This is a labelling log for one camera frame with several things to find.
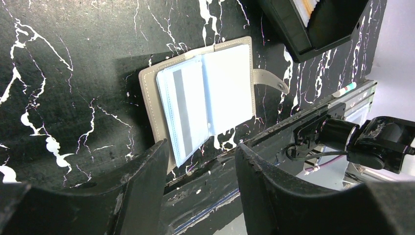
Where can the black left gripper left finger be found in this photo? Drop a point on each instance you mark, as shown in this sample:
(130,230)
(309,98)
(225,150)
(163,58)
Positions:
(126,201)

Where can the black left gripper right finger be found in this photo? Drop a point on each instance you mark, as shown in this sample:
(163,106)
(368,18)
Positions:
(277,203)

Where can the white VIP credit card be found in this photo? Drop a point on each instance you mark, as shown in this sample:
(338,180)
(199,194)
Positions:
(181,88)

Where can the stack of credit cards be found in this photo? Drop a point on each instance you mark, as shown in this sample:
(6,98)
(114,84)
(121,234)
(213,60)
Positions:
(305,9)

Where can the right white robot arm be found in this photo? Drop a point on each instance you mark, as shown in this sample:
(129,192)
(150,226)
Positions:
(380,143)

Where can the black plastic card box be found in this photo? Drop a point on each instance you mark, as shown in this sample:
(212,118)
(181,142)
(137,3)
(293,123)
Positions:
(332,23)

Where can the green marker pen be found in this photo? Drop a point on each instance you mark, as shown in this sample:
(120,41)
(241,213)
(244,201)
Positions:
(344,90)

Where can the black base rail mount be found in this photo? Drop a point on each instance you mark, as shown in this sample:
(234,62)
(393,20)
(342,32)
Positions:
(207,198)

